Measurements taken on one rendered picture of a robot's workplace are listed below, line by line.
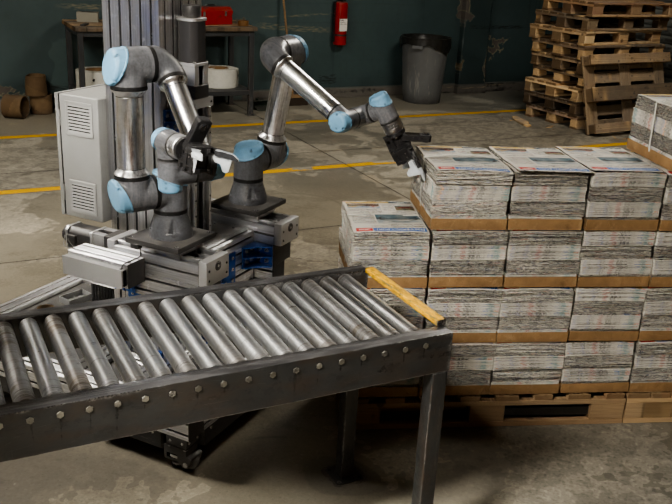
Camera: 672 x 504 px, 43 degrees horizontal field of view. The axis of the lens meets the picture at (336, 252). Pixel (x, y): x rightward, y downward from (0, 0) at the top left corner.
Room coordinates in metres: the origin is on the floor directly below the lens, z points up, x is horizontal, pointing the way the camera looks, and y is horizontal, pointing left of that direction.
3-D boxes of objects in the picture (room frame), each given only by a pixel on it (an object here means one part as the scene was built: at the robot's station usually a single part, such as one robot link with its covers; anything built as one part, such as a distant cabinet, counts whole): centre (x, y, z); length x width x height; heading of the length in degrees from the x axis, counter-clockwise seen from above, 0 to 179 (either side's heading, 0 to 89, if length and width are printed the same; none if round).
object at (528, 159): (3.19, -0.75, 1.06); 0.37 x 0.29 x 0.01; 8
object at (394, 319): (2.38, -0.13, 0.77); 0.47 x 0.05 x 0.05; 27
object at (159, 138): (2.53, 0.52, 1.21); 0.11 x 0.08 x 0.09; 38
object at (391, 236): (3.19, -0.61, 0.42); 1.17 x 0.39 x 0.83; 98
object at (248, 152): (3.27, 0.36, 0.98); 0.13 x 0.12 x 0.14; 150
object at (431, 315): (2.41, -0.21, 0.81); 0.43 x 0.03 x 0.02; 27
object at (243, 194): (3.26, 0.36, 0.87); 0.15 x 0.15 x 0.10
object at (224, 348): (2.14, 0.33, 0.77); 0.47 x 0.05 x 0.05; 27
